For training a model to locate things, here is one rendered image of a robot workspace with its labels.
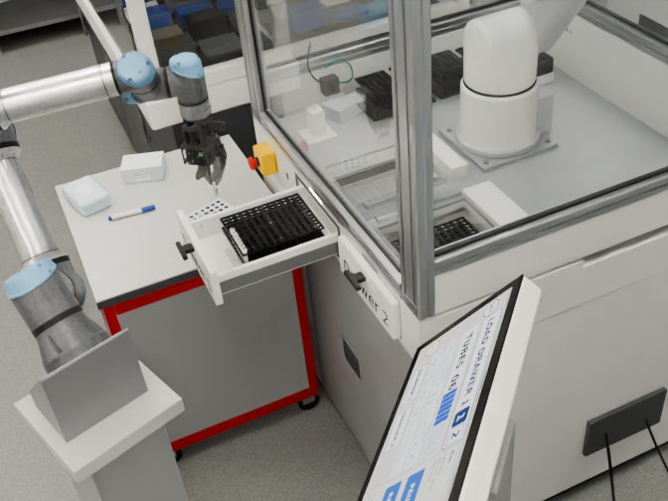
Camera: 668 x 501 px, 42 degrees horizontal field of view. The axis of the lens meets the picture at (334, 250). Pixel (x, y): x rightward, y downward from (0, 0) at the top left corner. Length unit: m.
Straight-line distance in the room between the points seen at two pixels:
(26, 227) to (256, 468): 1.15
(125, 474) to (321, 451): 0.89
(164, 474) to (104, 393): 0.31
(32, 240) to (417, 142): 0.96
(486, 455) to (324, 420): 1.65
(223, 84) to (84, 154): 1.72
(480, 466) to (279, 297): 1.35
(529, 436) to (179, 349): 1.00
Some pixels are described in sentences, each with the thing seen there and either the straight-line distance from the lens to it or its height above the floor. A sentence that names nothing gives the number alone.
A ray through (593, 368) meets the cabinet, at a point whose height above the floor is 0.55.
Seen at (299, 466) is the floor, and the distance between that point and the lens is 2.80.
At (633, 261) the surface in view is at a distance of 2.14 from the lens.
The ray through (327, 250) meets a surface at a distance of 2.17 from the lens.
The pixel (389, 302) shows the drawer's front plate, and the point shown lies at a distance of 1.91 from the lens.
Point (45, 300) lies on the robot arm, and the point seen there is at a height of 1.04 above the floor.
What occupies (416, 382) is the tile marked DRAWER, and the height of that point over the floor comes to 1.00.
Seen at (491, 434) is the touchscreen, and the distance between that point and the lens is 1.32.
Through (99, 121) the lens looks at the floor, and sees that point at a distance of 4.79.
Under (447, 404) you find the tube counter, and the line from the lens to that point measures 1.45.
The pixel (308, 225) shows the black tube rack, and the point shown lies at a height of 0.90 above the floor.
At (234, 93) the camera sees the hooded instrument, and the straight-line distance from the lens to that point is 2.94.
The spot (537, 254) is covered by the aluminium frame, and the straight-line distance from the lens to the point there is 1.91.
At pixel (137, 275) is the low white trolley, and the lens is 2.37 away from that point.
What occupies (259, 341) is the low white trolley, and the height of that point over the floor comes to 0.41.
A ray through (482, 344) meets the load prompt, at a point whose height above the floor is 1.15.
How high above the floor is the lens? 2.20
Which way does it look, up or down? 38 degrees down
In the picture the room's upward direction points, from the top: 6 degrees counter-clockwise
